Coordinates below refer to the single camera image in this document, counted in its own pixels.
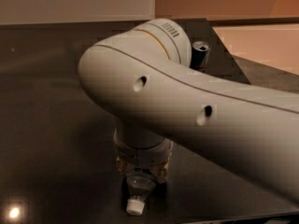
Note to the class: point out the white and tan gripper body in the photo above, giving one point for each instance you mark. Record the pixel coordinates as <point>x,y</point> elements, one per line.
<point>144,155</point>

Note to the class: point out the clear blue-labelled plastic bottle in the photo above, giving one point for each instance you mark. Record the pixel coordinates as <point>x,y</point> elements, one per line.
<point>140,187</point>

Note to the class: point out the blue silver energy drink can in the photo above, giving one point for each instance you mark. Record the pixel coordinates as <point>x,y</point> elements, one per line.
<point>200,55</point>

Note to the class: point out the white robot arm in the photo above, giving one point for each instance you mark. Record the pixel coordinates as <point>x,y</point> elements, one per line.
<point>144,76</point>

